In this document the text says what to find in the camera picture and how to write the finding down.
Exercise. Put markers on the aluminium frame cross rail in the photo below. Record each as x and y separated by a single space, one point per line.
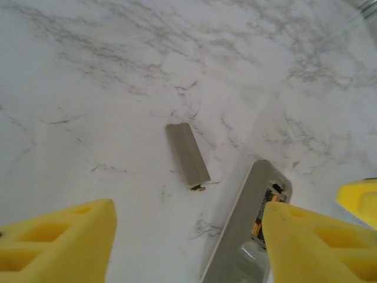
369 9

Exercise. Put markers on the beige remote control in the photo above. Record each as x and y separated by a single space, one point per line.
235 236

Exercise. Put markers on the small orange and black battery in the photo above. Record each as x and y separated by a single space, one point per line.
257 230

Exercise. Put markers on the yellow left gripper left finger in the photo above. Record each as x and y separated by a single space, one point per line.
88 241

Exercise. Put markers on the beige battery cover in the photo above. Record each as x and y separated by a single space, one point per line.
187 153

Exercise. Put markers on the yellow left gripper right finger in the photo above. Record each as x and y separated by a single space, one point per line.
294 236

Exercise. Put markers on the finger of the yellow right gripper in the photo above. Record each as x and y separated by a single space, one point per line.
362 200

